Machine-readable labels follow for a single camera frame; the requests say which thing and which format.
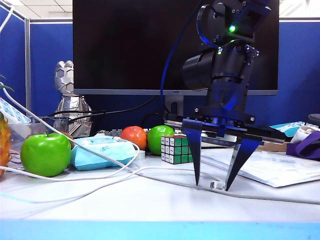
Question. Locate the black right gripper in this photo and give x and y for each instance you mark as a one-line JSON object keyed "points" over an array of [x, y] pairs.
{"points": [[227, 97]]}

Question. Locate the white grey keyboard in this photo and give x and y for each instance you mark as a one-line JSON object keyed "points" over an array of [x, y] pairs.
{"points": [[110, 132]]}

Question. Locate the black computer monitor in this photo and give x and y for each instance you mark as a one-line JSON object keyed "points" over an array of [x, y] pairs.
{"points": [[120, 50]]}

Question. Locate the small white round lid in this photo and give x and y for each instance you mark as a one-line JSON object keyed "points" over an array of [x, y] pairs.
{"points": [[141, 153]]}

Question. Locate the blue office partition panel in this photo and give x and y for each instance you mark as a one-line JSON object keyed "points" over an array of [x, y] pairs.
{"points": [[297, 75], [12, 55]]}

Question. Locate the large green apple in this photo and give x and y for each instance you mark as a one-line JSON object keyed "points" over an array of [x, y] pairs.
{"points": [[45, 157]]}

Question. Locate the grey partition post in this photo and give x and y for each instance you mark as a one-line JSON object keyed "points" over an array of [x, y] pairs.
{"points": [[28, 62]]}

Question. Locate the orange spiky fake fruit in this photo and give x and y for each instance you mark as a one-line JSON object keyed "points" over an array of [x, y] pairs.
{"points": [[4, 145]]}

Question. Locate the rubiks cube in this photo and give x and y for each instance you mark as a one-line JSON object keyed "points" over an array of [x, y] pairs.
{"points": [[175, 150]]}

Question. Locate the brown kiwi fruit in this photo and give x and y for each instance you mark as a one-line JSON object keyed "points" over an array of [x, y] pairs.
{"points": [[68, 137]]}

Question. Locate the silver robot figurine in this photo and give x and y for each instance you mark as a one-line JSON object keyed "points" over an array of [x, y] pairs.
{"points": [[65, 80]]}

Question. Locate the green plant leaf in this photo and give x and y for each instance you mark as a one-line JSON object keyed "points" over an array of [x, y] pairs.
{"points": [[6, 87]]}

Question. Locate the clear plastic document sleeve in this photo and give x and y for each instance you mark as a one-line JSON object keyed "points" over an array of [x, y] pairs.
{"points": [[275, 165]]}

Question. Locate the orange round fruit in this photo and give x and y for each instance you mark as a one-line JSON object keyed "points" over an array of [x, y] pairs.
{"points": [[133, 136]]}

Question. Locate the small green apple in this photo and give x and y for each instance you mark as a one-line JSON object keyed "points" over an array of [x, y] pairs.
{"points": [[157, 136]]}

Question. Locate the teal white patterned package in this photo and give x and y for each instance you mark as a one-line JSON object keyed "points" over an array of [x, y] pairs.
{"points": [[290, 127]]}

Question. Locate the grey monitor stand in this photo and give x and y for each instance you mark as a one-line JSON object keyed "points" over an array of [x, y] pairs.
{"points": [[168, 105]]}

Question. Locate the blue white blister pack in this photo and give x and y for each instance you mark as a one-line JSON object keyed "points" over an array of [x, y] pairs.
{"points": [[17, 116]]}

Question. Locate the brown cardboard pad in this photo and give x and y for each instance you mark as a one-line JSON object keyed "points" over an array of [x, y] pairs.
{"points": [[275, 148]]}

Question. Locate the light blue wet wipes pack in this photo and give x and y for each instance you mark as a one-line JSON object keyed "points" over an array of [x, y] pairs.
{"points": [[110, 148]]}

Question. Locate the clear acrylic organizer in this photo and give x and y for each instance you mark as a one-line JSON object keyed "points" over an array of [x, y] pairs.
{"points": [[20, 130]]}

